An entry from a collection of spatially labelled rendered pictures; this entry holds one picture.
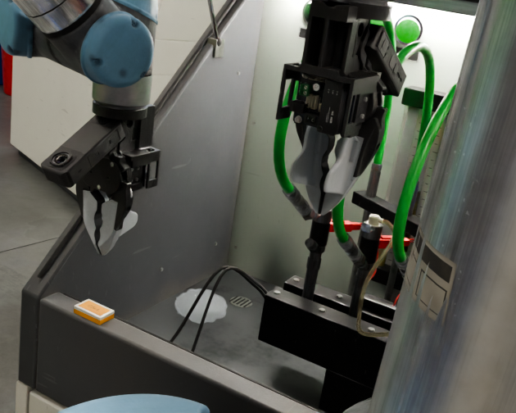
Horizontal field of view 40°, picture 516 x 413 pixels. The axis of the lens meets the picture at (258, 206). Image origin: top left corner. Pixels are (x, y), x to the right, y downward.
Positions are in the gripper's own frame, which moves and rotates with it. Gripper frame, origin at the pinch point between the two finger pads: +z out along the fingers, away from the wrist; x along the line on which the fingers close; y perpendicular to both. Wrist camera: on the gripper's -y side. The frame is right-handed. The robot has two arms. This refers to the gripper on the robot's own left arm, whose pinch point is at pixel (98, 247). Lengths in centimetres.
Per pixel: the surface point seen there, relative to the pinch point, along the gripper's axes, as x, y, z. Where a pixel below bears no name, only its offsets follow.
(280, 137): -22.0, 6.5, -20.4
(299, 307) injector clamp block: -22.6, 19.6, 7.7
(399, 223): -37.9, 9.3, -13.6
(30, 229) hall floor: 198, 167, 107
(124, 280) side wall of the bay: 9.4, 17.3, 14.5
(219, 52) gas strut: 9.5, 37.7, -23.6
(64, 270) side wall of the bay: 9.1, 2.8, 7.7
